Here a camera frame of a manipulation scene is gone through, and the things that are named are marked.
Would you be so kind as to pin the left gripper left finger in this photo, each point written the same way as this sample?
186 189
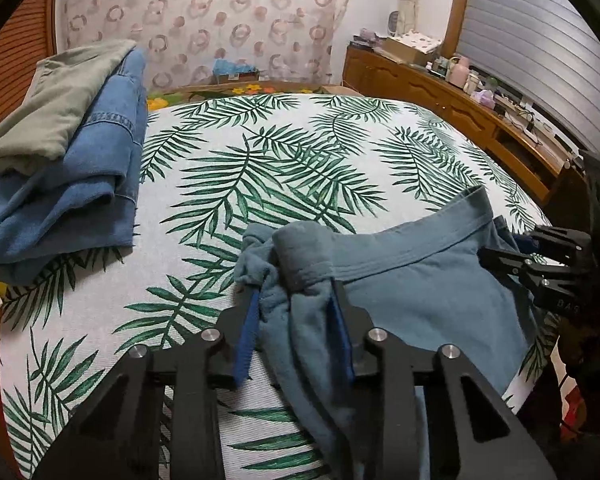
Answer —
239 326

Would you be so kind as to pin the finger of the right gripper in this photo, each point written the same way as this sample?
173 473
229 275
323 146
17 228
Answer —
526 244

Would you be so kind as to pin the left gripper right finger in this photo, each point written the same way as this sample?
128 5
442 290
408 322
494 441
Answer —
352 325

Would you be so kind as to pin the teal blue shorts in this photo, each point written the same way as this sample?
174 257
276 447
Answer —
421 281

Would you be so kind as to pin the wooden sideboard cabinet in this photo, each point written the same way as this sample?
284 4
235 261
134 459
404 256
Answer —
373 75

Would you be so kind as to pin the palm leaf bed sheet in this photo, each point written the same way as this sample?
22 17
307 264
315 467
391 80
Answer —
354 164

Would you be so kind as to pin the pink bottle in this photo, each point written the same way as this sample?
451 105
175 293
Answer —
458 71

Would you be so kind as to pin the blue denim folded jeans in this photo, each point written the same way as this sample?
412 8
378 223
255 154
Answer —
86 199

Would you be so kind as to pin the grey window blind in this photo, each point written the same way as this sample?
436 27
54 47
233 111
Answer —
545 50

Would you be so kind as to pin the polka dot gift box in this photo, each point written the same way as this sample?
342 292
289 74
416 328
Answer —
412 47

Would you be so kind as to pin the floral blanket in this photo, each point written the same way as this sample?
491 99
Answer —
194 94

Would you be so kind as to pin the cardboard box with blue cloth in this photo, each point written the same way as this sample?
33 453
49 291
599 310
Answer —
224 71

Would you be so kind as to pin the grey folded pants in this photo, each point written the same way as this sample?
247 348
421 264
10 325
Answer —
62 90

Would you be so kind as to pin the patterned wall curtain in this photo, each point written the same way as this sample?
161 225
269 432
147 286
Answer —
187 42

